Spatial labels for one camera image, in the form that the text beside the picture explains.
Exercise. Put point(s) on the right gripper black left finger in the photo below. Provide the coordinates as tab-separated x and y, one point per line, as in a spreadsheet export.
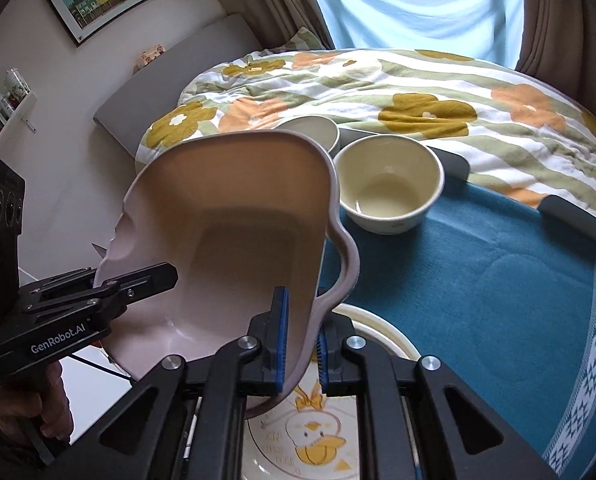
266	372

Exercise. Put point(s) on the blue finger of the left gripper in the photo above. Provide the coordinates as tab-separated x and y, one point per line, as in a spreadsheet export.
142	283

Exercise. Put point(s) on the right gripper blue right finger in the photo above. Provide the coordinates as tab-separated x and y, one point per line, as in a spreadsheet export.
339	356

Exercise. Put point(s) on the large white plate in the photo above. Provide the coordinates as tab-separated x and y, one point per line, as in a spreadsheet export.
373	327

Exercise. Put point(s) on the small duck pattern plate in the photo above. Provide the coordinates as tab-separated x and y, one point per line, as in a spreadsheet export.
308	436

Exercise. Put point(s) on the pink square handled dish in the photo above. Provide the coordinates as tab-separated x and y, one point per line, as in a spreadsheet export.
237	215

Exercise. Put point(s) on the person's left hand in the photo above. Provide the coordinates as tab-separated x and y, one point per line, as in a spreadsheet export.
53	407

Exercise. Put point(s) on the cream round bowl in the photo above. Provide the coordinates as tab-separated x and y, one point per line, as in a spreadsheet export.
388	183

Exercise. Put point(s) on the teal blue table mat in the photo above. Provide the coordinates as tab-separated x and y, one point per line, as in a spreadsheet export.
505	296

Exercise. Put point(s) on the grey headboard cushion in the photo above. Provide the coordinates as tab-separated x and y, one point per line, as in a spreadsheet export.
155	89

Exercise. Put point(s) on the small cream bowl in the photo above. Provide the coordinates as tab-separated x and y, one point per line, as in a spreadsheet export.
320	129

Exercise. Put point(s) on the floral quilt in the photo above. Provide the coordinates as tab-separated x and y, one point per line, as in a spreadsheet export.
521	138

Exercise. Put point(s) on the white wall shelf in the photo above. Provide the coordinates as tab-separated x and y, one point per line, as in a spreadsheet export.
17	101

